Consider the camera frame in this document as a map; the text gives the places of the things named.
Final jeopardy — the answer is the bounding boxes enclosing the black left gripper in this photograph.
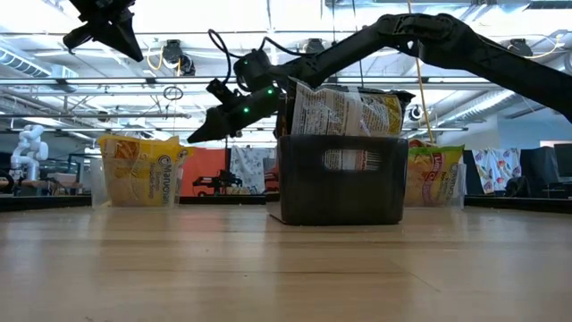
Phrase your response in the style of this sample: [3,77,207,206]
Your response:
[62,0,145,63]

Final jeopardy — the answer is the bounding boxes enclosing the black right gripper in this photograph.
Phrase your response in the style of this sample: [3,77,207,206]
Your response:
[186,78,287,145]

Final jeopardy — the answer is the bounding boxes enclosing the packets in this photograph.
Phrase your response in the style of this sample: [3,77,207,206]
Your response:
[290,79,416,172]

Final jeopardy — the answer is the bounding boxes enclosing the grey translucent plastic bin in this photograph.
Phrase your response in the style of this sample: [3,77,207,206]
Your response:
[267,135,410,227]

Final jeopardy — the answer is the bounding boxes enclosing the clear plastic bin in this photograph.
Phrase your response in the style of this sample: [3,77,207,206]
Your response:
[88,154,184,209]
[401,163,468,209]

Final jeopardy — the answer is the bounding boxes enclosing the long ceiling light bar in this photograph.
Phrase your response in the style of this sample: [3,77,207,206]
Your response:
[0,74,572,86]

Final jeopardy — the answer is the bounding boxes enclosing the white patterned hanging cloth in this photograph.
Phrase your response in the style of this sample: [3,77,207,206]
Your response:
[230,146,276,196]

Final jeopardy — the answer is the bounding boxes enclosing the floral patterned cloth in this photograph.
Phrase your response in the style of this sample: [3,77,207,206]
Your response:
[472,147,523,196]

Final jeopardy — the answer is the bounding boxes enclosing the black bag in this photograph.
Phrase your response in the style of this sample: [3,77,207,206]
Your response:
[503,175,532,199]

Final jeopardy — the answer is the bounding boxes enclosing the black hanging cable loop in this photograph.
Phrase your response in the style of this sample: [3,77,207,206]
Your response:
[162,85,185,102]

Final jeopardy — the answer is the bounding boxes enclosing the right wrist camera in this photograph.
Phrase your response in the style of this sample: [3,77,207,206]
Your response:
[232,47,274,92]

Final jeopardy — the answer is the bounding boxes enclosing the silver ceiling duct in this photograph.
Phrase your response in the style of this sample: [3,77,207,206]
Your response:
[0,44,80,94]
[468,87,572,118]

